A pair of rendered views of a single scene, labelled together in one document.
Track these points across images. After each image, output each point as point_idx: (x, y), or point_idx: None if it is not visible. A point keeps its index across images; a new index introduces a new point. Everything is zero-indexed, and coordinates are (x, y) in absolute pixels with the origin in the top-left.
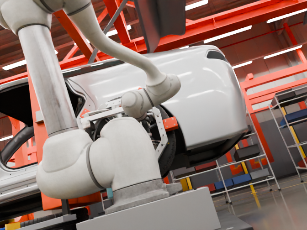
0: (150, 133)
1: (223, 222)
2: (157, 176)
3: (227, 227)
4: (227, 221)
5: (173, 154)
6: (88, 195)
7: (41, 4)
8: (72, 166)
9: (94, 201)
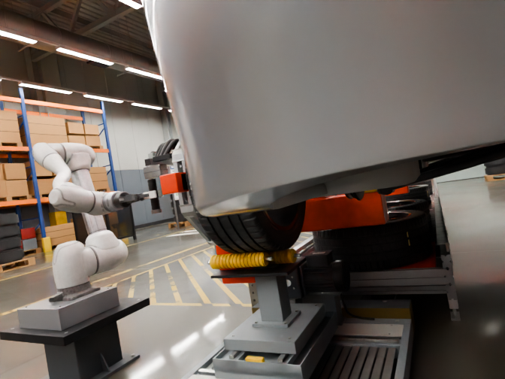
0: (151, 211)
1: (26, 329)
2: (56, 287)
3: (16, 328)
4: (24, 330)
5: (225, 224)
6: (322, 219)
7: None
8: None
9: (344, 227)
